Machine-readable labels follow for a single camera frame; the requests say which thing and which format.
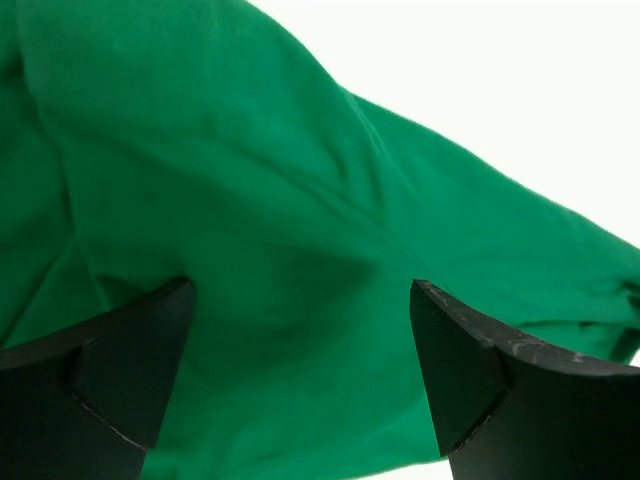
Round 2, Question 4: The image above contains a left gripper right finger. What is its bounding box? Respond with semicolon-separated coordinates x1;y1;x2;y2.
410;281;639;480

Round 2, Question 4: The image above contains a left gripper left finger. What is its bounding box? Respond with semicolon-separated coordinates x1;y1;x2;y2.
1;278;195;480

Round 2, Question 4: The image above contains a green t shirt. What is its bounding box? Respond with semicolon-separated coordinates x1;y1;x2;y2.
1;1;639;479

